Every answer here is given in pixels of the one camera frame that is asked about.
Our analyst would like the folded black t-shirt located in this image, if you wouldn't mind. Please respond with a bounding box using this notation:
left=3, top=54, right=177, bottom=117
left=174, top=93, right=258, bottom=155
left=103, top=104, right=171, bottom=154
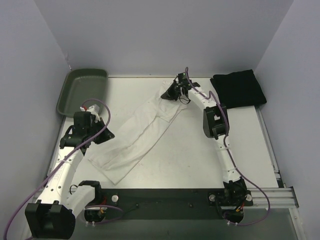
left=210, top=69, right=267, bottom=109

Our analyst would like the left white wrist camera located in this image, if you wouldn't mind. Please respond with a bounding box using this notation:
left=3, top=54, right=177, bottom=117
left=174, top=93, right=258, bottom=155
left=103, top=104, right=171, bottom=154
left=79, top=104, right=100, bottom=119

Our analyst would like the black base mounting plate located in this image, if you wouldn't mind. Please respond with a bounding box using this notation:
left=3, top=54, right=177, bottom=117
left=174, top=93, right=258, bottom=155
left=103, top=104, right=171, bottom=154
left=84, top=188, right=253, bottom=223

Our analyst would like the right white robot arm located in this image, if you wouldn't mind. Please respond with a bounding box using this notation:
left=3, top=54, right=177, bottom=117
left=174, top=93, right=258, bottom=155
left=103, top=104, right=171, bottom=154
left=161, top=72, right=247, bottom=200

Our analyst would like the aluminium extrusion rail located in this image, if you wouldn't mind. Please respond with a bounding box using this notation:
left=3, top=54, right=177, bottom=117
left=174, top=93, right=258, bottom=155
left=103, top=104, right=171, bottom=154
left=249, top=187, right=299, bottom=209

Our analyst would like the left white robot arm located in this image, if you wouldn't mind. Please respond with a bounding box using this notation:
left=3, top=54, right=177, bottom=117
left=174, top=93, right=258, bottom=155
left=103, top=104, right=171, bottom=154
left=25, top=108, right=115, bottom=240

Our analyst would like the white t-shirt with robot print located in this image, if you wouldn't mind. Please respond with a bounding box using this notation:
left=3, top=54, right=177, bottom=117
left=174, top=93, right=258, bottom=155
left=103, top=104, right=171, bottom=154
left=87, top=81, right=187, bottom=185

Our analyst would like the dark green plastic tray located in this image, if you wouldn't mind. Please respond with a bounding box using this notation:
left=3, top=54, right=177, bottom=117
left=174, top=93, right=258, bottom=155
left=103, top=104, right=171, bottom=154
left=56, top=68, right=109, bottom=118

